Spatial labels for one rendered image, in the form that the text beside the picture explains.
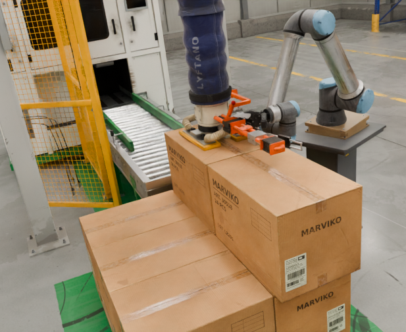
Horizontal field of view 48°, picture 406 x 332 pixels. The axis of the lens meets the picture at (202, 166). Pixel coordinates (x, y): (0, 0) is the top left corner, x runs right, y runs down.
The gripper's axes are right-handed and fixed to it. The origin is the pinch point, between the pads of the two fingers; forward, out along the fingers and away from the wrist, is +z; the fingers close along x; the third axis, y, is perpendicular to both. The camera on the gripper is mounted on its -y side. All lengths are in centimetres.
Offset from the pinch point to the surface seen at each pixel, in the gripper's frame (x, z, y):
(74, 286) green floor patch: -107, 92, 74
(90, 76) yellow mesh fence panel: 11, 41, 143
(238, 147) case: -13.1, -1.4, 2.7
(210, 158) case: -13.1, 15.8, -0.3
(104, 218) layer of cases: -53, 66, 49
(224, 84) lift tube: 16.7, -4.3, 17.2
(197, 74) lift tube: 24.0, 8.1, 21.3
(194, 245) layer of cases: -53, 33, -7
